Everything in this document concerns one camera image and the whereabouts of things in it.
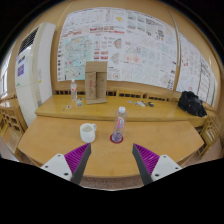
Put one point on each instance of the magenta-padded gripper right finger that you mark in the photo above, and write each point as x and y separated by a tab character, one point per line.
147	159

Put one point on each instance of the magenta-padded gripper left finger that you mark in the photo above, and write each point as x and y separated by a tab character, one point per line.
76	159

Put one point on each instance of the clear plastic water bottle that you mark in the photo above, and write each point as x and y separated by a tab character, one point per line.
119	125

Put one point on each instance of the white ceramic mug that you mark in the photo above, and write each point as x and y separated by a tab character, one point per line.
87	133

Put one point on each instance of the flat round red coaster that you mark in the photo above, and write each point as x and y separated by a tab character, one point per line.
112	140

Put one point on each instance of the clear bottle with red label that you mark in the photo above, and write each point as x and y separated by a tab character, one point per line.
73	91

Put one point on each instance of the wooden chair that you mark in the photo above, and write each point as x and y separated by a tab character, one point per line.
210	135
11	116

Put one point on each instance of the black bag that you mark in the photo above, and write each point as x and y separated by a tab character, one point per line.
191	103

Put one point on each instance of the brown cardboard stand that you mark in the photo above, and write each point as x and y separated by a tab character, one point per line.
96	83

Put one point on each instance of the white standing air conditioner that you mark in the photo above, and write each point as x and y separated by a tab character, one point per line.
31	76

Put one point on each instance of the printed wall poster panel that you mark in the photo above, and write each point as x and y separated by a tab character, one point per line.
195	70

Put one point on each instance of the wide printed wall poster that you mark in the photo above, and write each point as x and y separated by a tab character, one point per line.
133	43

